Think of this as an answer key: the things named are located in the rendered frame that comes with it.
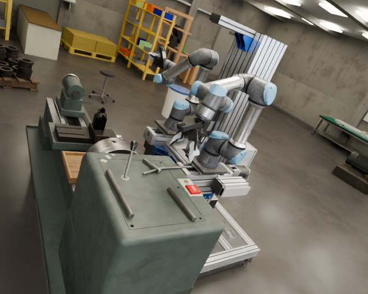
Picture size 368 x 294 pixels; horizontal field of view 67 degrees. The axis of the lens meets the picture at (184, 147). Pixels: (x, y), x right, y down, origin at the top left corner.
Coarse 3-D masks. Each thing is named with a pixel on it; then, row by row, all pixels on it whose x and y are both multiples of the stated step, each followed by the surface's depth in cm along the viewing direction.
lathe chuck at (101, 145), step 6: (108, 138) 155; (114, 138) 156; (120, 138) 159; (96, 144) 152; (102, 144) 151; (108, 144) 150; (114, 144) 151; (120, 144) 153; (126, 144) 156; (90, 150) 151; (96, 150) 148
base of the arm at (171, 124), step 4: (168, 120) 218; (172, 120) 216; (176, 120) 215; (180, 120) 217; (164, 124) 220; (168, 124) 217; (172, 124) 217; (176, 124) 216; (168, 128) 217; (172, 128) 216; (176, 128) 217
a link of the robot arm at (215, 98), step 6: (216, 84) 120; (210, 90) 120; (216, 90) 119; (222, 90) 119; (210, 96) 120; (216, 96) 119; (222, 96) 120; (204, 102) 121; (210, 102) 120; (216, 102) 120; (222, 102) 123; (210, 108) 120; (216, 108) 122
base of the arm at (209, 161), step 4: (204, 148) 184; (200, 152) 190; (204, 152) 184; (208, 152) 182; (200, 156) 185; (204, 156) 183; (208, 156) 182; (212, 156) 182; (216, 156) 182; (200, 160) 184; (204, 160) 183; (208, 160) 183; (212, 160) 182; (216, 160) 184; (204, 164) 183; (208, 164) 182; (212, 164) 183; (216, 164) 185; (212, 168) 184
